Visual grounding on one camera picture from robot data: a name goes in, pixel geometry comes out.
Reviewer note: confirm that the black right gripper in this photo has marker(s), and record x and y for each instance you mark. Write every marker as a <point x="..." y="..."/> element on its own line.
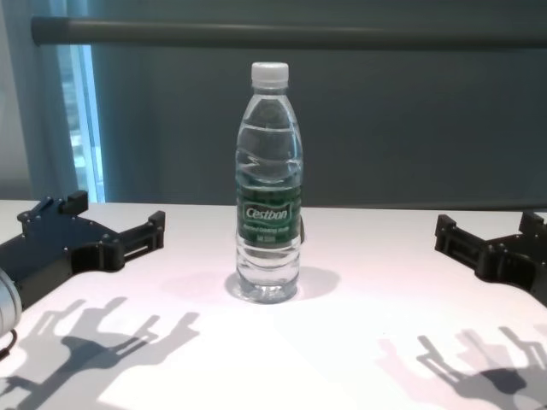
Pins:
<point x="521" y="265"/>

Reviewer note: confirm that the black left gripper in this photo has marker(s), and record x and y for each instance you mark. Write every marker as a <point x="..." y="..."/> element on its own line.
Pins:
<point x="51" y="256"/>

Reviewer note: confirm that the clear plastic water bottle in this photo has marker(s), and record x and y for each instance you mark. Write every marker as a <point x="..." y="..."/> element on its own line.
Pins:
<point x="269" y="179"/>

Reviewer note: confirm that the blue-lit window strip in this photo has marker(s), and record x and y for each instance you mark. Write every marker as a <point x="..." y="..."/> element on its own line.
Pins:
<point x="81" y="128"/>

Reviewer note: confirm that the grey metal handrail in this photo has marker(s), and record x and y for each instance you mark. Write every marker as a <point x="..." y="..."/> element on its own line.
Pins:
<point x="171" y="32"/>

